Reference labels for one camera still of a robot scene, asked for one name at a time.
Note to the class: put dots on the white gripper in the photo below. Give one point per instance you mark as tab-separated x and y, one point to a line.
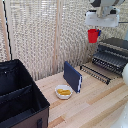
101	20

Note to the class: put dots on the red plastic cup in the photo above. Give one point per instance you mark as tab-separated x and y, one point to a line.
92	35

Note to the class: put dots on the black toaster oven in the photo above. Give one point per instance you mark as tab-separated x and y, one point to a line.
112	56

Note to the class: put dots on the dark blue book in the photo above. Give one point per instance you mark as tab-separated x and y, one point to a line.
72	77

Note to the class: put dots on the yellow food pieces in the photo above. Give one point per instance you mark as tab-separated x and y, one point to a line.
63	91

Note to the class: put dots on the woven bamboo screen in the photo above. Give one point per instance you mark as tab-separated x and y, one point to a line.
30	36

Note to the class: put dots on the white bowl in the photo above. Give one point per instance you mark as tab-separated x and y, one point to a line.
63	94

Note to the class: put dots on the thin black pole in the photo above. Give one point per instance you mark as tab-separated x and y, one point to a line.
6	30

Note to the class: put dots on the black fabric storage box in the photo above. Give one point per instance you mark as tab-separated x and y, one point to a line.
20	96

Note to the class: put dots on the wooden screen post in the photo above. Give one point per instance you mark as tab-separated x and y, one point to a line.
56	40

